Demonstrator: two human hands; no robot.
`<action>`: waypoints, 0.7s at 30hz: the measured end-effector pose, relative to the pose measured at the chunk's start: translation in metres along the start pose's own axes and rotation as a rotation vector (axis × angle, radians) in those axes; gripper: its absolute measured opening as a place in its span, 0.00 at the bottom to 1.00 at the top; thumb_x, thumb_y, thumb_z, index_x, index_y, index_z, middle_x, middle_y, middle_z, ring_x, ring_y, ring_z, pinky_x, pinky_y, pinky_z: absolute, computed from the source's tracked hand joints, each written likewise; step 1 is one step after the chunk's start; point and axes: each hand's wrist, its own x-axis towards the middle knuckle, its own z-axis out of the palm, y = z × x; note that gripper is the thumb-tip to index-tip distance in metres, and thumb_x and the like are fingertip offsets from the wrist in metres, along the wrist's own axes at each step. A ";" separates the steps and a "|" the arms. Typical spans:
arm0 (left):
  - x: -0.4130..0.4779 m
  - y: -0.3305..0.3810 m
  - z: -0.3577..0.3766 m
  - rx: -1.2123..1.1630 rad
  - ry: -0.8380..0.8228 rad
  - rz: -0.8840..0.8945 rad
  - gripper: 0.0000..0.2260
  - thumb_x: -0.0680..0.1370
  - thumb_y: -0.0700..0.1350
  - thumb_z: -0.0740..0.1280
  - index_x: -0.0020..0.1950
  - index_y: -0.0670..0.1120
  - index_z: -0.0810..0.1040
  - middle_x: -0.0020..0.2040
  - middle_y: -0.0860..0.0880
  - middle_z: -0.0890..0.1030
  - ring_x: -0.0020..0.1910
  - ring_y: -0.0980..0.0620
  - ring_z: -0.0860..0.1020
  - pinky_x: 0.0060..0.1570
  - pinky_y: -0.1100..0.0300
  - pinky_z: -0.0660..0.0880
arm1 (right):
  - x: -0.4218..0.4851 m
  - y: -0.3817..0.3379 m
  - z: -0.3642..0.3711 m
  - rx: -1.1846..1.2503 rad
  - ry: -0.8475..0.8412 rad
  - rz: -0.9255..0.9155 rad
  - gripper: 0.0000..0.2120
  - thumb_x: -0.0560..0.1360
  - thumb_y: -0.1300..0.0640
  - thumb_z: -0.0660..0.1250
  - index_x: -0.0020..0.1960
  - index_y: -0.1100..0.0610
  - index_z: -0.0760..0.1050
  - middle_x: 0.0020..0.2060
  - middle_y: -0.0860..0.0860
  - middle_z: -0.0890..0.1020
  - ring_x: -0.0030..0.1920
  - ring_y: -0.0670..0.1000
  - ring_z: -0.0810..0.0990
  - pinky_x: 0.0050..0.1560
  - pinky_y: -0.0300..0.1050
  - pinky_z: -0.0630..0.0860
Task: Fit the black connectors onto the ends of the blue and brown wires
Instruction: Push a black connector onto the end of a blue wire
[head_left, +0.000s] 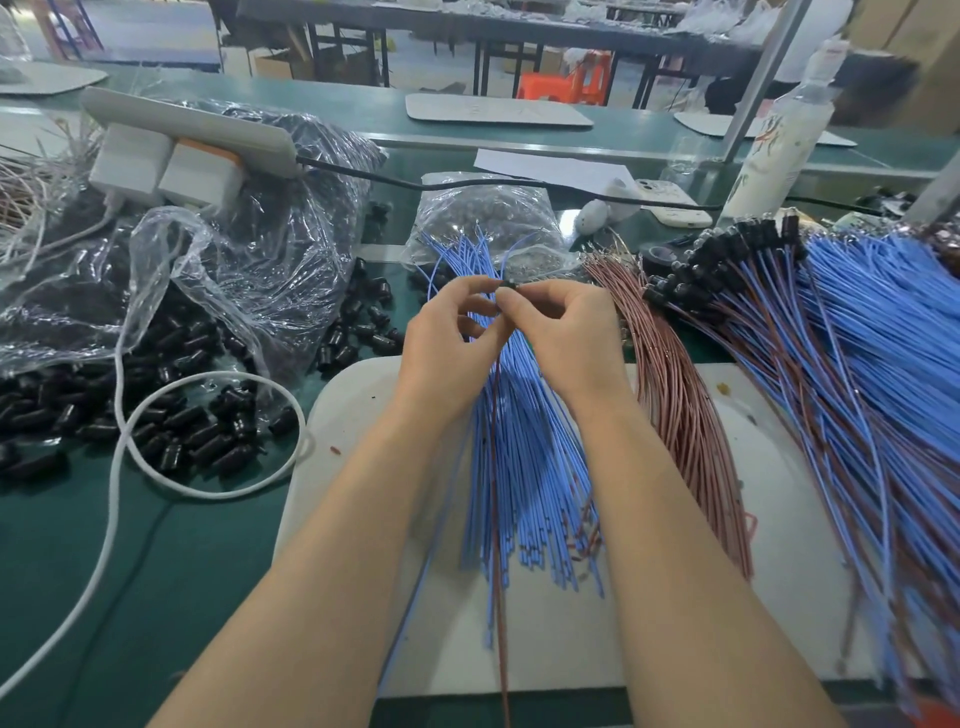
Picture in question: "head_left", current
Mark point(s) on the person's left hand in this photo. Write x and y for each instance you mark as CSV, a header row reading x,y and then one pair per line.
x,y
443,360

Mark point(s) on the person's right hand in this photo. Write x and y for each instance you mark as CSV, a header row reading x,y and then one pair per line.
x,y
578,345

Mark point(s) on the pile of black plastic caps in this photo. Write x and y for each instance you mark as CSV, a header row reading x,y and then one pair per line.
x,y
45,413

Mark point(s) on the person's left forearm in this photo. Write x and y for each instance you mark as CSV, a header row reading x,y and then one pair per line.
x,y
300,600

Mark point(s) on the person's right forearm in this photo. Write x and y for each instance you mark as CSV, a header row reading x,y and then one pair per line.
x,y
705,600

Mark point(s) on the white computer mouse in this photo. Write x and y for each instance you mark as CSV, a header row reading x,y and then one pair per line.
x,y
591,219

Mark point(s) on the small clear plastic bag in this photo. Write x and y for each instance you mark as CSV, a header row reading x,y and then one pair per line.
x,y
483,213

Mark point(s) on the white flat device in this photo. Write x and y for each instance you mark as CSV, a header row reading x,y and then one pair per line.
x,y
668,204

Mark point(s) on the white paper sheet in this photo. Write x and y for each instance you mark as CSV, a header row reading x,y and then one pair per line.
x,y
548,170

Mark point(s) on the large clear plastic bag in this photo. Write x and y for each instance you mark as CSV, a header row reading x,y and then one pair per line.
x,y
278,240

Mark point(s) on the white flat tray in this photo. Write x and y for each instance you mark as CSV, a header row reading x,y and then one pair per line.
x,y
48,78
702,128
498,110

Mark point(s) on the orange plastic stool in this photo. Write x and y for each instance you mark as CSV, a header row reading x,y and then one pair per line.
x,y
567,78

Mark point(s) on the white spray bottle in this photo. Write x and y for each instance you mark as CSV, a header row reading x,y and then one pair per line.
x,y
780,150

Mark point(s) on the white work board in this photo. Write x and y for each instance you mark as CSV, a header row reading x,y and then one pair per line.
x,y
585,645

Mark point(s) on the white orange charger adapter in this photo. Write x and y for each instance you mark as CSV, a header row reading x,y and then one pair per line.
x,y
200,177

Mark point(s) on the white power strip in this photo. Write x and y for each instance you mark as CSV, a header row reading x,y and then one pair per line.
x,y
188,128

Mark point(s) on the cardboard boxes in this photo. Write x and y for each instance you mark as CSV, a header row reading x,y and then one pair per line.
x,y
908,45

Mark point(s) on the blue table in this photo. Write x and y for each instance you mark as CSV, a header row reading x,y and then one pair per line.
x,y
135,33

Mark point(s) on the slanted metal frame post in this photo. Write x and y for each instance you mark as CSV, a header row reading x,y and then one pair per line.
x,y
768,75

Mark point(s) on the long black-frame table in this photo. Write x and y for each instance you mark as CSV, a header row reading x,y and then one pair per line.
x,y
450,24

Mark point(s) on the short metal frame post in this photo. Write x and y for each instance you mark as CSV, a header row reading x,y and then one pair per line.
x,y
933,195

